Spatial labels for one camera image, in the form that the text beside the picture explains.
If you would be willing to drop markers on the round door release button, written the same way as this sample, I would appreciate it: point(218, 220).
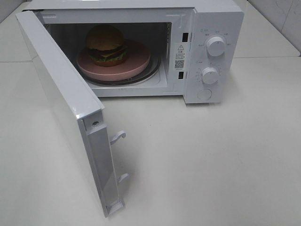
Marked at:
point(204, 95)

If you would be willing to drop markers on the pink round plate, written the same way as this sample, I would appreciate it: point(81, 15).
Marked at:
point(138, 58)

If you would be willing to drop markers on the white microwave door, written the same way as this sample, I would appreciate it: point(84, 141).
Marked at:
point(77, 110)

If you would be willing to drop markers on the toy burger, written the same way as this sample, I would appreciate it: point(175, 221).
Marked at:
point(106, 45)

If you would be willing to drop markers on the glass microwave turntable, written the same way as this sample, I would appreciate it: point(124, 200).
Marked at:
point(148, 72)

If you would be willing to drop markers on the lower white control knob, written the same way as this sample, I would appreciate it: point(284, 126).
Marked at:
point(209, 76)

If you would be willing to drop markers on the white control knob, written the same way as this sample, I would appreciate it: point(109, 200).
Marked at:
point(216, 45)
point(209, 76)

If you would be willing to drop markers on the white microwave oven body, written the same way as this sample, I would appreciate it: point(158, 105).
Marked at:
point(175, 31)

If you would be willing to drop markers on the upper white control knob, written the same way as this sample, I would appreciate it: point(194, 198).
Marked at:
point(216, 45)

